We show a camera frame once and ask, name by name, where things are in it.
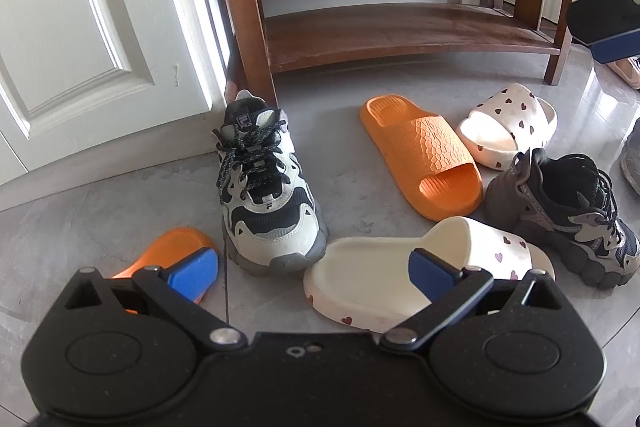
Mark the white and black sneaker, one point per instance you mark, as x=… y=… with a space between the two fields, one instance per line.
x=270 y=207

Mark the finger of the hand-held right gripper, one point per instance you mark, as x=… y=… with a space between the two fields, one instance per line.
x=610 y=14

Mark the white heart print slipper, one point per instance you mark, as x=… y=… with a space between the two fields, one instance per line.
x=365 y=272
x=505 y=112

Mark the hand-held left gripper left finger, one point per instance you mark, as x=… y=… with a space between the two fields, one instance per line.
x=195 y=272

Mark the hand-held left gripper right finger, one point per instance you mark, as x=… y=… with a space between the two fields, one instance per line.
x=429 y=274

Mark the pink slipper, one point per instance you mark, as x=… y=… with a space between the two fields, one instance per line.
x=627 y=74

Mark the dark brown grey sneaker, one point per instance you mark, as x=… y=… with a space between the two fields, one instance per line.
x=550 y=207

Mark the orange slipper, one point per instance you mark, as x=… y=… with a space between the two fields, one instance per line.
x=430 y=142
x=160 y=247

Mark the white panelled door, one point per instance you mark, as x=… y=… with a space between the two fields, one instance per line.
x=75 y=7

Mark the wooden shoe rack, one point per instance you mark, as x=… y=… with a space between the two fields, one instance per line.
x=400 y=27

